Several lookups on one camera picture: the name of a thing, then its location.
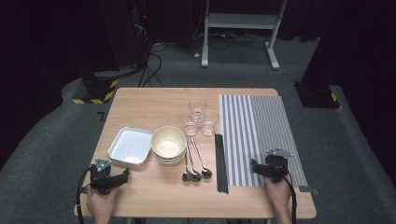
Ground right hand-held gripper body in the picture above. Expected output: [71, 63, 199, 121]
[264, 147, 293, 184]

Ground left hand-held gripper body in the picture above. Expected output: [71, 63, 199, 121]
[90, 157, 124, 196]

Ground bundle of black chopsticks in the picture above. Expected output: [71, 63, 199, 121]
[214, 133, 230, 194]

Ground person's left hand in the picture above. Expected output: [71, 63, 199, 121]
[87, 187, 120, 219]

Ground person's right hand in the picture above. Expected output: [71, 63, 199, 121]
[264, 178, 293, 218]

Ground striped woven placemat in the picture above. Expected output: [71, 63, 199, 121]
[219, 93, 309, 189]

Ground clear drinking glass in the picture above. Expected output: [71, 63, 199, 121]
[200, 109, 220, 136]
[188, 98, 207, 123]
[180, 111, 200, 137]

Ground black base yellow mark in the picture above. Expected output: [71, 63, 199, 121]
[293, 81, 341, 109]

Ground black yellow striped base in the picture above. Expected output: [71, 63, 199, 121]
[72, 72, 120, 105]

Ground dark curtain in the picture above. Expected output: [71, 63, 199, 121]
[0, 0, 120, 171]
[300, 0, 396, 188]

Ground dark equipment rack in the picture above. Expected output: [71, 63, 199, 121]
[130, 0, 153, 68]

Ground white metal stand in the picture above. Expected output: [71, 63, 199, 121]
[201, 0, 288, 71]

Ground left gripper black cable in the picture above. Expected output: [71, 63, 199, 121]
[76, 166, 94, 224]

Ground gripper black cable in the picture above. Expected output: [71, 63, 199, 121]
[270, 161, 298, 224]
[76, 166, 94, 224]

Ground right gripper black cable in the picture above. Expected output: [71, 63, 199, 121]
[270, 161, 298, 224]

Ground black floor cables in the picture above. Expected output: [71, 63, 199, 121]
[137, 40, 165, 89]

